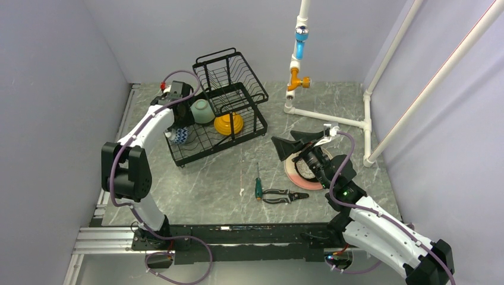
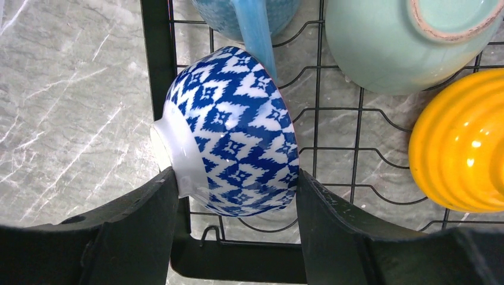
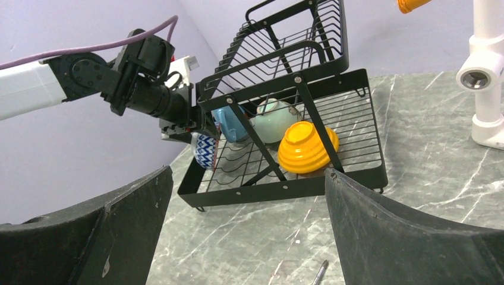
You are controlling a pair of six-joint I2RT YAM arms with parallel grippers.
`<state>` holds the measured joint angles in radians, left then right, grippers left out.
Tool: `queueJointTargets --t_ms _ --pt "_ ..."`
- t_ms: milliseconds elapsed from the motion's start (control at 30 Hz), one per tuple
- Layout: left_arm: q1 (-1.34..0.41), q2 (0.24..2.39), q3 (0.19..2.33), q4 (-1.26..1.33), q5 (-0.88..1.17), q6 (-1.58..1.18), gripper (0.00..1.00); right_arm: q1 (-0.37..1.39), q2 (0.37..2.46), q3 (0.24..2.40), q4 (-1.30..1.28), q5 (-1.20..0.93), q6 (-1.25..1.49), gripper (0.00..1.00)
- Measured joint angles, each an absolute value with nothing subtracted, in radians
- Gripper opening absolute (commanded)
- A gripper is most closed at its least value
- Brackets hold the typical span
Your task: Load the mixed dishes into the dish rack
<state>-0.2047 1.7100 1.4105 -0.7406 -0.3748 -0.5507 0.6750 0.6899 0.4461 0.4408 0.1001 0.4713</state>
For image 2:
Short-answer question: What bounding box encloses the mint green ceramic bowl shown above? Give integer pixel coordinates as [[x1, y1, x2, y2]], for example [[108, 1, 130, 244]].
[[325, 1, 503, 95]]

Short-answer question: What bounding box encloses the yellow ribbed ceramic bowl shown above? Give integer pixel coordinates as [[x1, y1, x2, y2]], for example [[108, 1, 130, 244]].
[[408, 68, 503, 213]]

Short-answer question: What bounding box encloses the blue floral ceramic mug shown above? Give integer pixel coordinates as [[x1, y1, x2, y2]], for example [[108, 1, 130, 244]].
[[191, 0, 301, 79]]

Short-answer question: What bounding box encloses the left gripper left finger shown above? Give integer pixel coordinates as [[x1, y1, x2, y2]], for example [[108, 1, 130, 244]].
[[1, 168, 178, 284]]

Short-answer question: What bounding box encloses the red patterned ceramic bowl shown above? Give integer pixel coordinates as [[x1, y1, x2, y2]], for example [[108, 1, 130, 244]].
[[150, 46, 300, 217]]

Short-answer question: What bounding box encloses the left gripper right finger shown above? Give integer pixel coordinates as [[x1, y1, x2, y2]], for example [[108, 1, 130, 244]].
[[296, 171, 503, 284]]

